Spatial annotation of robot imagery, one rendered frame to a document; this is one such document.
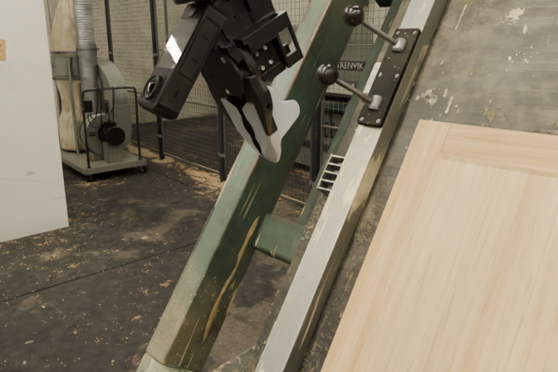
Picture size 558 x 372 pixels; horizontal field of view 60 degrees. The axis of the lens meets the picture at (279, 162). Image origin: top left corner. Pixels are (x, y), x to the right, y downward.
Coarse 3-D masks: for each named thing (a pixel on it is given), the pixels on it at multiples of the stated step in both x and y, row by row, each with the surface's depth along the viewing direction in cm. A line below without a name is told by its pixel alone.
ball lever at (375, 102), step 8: (328, 64) 81; (320, 72) 81; (328, 72) 80; (336, 72) 81; (320, 80) 81; (328, 80) 81; (336, 80) 82; (352, 88) 83; (360, 96) 84; (368, 96) 84; (376, 96) 84; (376, 104) 84
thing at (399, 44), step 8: (352, 8) 83; (360, 8) 83; (344, 16) 84; (352, 16) 83; (360, 16) 83; (352, 24) 84; (368, 24) 85; (376, 32) 86; (392, 40) 86; (400, 40) 87; (400, 48) 86
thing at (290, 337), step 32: (416, 0) 91; (416, 64) 88; (384, 128) 84; (352, 160) 84; (352, 192) 81; (320, 224) 82; (352, 224) 82; (320, 256) 79; (320, 288) 78; (288, 320) 78; (288, 352) 75
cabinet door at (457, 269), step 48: (432, 144) 79; (480, 144) 74; (528, 144) 70; (432, 192) 75; (480, 192) 71; (528, 192) 67; (384, 240) 76; (432, 240) 72; (480, 240) 68; (528, 240) 65; (384, 288) 73; (432, 288) 69; (480, 288) 65; (528, 288) 62; (336, 336) 74; (384, 336) 70; (432, 336) 66; (480, 336) 63; (528, 336) 60
